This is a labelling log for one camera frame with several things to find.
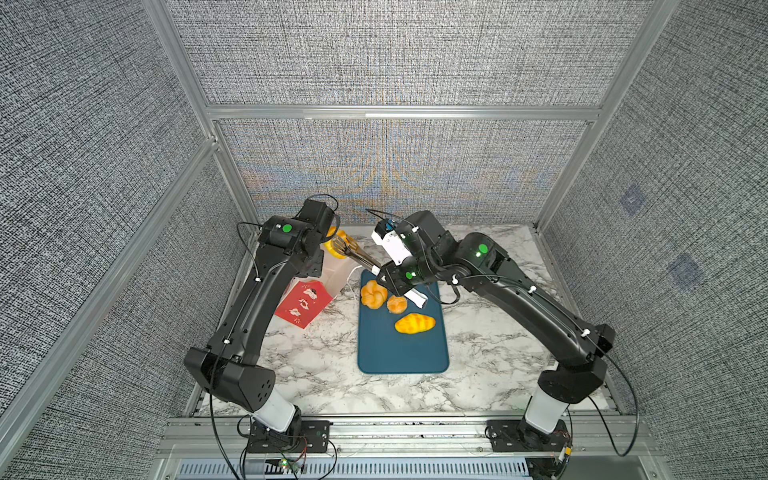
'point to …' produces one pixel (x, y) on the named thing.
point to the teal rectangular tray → (384, 350)
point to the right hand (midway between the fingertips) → (382, 269)
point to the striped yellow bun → (336, 246)
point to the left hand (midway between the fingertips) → (304, 264)
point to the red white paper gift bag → (305, 298)
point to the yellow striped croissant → (414, 323)
